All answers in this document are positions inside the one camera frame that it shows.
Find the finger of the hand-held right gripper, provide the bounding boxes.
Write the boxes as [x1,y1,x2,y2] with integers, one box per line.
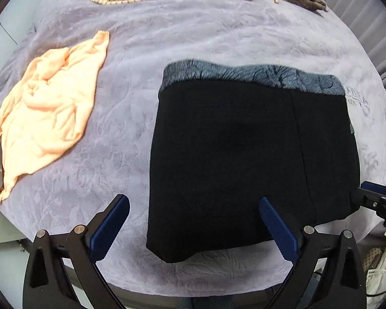
[350,181,386,229]

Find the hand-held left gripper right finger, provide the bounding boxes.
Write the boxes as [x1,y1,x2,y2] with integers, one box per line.
[259,196,367,309]

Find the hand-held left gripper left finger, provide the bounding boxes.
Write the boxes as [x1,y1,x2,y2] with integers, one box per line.
[23,194,131,309]

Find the black pants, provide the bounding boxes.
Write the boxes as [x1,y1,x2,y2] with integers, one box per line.
[146,58,362,263]

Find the cream fabric bag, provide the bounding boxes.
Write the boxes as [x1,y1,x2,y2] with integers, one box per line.
[365,228,386,309]

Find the orange garment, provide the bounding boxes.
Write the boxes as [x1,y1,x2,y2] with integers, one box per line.
[0,30,110,204]

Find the grey curtain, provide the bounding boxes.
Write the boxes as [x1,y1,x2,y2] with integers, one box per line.
[315,0,386,91]

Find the purple plush blanket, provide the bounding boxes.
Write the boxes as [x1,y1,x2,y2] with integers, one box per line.
[0,0,386,298]

